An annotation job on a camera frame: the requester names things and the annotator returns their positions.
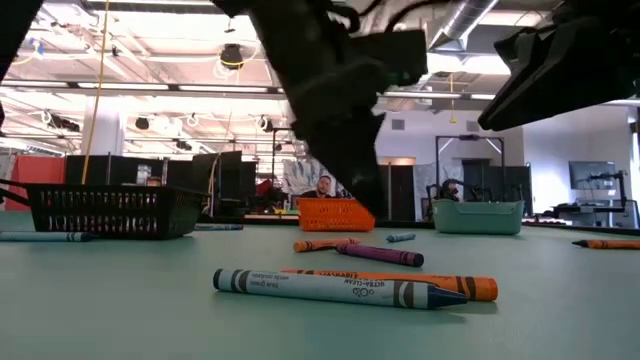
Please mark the orange mesh basket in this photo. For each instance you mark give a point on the orange mesh basket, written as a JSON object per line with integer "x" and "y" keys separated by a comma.
{"x": 330, "y": 215}

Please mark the black mesh basket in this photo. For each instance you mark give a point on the black mesh basket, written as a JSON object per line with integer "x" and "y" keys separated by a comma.
{"x": 115, "y": 189}

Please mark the teal table mat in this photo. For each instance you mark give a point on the teal table mat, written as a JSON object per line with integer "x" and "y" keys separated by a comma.
{"x": 150, "y": 325}

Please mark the red partition panel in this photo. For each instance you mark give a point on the red partition panel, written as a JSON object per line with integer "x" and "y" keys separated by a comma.
{"x": 37, "y": 170}

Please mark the purple crayon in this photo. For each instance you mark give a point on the purple crayon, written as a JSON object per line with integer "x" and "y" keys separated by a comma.
{"x": 380, "y": 255}

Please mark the black wall monitor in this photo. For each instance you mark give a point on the black wall monitor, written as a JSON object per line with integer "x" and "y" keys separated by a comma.
{"x": 592, "y": 175}

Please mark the long ceiling light strip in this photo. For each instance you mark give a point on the long ceiling light strip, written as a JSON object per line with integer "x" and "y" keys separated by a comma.
{"x": 225, "y": 89}

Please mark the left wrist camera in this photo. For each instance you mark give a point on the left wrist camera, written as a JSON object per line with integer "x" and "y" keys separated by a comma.
{"x": 400, "y": 55}

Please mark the black partition panels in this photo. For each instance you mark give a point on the black partition panels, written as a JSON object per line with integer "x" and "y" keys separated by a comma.
{"x": 230, "y": 175}

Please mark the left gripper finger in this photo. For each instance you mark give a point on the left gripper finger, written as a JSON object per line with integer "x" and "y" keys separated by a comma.
{"x": 377, "y": 170}
{"x": 345, "y": 170}

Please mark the teal plastic bin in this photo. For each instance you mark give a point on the teal plastic bin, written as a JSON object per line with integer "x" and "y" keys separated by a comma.
{"x": 477, "y": 220}

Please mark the person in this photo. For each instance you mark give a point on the person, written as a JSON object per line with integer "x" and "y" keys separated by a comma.
{"x": 324, "y": 186}
{"x": 450, "y": 190}

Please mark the neighbouring work table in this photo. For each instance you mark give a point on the neighbouring work table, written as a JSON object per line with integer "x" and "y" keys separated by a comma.
{"x": 590, "y": 215}

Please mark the crumpled white sheet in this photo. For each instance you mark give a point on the crumpled white sheet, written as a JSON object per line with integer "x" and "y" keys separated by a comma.
{"x": 300, "y": 175}

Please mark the white pillar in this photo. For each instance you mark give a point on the white pillar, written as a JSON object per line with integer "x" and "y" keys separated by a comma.
{"x": 102, "y": 135}

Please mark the black curtain panel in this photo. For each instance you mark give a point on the black curtain panel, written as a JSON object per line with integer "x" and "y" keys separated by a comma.
{"x": 400, "y": 190}

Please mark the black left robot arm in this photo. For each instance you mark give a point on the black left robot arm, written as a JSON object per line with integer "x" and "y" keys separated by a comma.
{"x": 280, "y": 30}

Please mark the black frame stand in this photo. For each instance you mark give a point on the black frame stand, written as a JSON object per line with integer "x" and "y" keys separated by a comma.
{"x": 470, "y": 137}
{"x": 274, "y": 150}

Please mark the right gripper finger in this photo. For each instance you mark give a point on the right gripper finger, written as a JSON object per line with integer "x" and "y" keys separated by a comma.
{"x": 575, "y": 85}
{"x": 550, "y": 42}

